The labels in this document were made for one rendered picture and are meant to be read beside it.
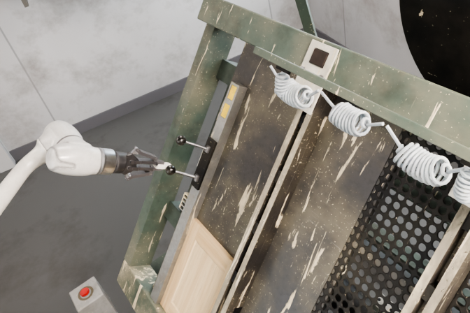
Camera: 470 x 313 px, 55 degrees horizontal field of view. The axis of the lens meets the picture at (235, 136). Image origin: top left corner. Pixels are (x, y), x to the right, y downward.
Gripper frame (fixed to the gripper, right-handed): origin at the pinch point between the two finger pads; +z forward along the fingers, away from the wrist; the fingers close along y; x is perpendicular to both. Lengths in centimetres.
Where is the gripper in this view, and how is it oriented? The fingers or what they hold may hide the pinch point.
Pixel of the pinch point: (162, 165)
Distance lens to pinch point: 170.8
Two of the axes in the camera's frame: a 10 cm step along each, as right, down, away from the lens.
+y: -3.5, 9.0, 2.6
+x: 5.7, 4.3, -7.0
